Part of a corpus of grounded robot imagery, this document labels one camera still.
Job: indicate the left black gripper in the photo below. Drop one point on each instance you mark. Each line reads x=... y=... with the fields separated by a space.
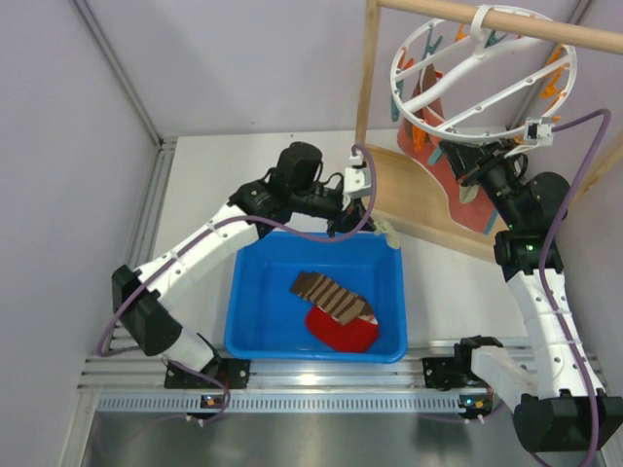
x=354 y=219

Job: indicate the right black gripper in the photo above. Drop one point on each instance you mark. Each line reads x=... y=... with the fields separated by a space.
x=470 y=161

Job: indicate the small cream sock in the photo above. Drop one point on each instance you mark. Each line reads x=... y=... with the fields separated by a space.
x=382 y=227

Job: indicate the pink and brown sock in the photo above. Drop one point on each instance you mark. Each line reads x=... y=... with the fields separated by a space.
x=479 y=215

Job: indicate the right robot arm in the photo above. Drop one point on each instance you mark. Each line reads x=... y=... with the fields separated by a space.
x=563 y=406

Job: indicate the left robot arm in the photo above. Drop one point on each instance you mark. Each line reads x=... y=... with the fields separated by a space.
x=143 y=298

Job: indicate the orange clip lower left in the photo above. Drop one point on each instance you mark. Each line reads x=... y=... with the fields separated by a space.
x=419 y=138

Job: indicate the orange clip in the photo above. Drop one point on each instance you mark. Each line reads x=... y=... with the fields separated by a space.
x=462 y=33
x=419 y=138
x=404 y=62

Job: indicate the teal clip left rim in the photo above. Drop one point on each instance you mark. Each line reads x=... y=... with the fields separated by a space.
x=396 y=95

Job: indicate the orange clip inner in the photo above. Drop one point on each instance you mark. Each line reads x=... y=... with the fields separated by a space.
x=404 y=62

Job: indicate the teal clip holding sock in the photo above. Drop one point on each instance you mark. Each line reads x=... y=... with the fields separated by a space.
x=431 y=43

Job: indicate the orange clip far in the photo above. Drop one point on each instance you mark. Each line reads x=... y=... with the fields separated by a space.
x=462 y=33

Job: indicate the teal clip far right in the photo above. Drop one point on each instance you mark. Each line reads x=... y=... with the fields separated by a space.
x=494 y=38

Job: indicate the white round clip hanger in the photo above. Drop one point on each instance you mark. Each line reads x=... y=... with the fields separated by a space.
x=468 y=93

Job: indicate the wooden hanging rack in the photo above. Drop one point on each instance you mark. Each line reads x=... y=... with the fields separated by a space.
x=409 y=197

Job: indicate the brown striped sock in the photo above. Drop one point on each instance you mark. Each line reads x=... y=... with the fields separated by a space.
x=341 y=304

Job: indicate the red sock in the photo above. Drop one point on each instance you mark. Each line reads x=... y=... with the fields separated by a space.
x=357 y=336

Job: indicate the blue plastic bin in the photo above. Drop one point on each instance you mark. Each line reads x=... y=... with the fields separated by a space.
x=266 y=321

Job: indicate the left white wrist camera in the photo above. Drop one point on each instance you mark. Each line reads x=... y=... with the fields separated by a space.
x=357 y=176

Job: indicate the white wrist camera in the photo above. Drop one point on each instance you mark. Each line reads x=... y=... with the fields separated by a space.
x=357 y=176
x=538 y=132

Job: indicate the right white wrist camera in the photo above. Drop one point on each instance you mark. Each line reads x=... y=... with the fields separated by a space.
x=538 y=132

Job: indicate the aluminium mounting rail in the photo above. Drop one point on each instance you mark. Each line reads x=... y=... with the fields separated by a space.
x=135 y=384

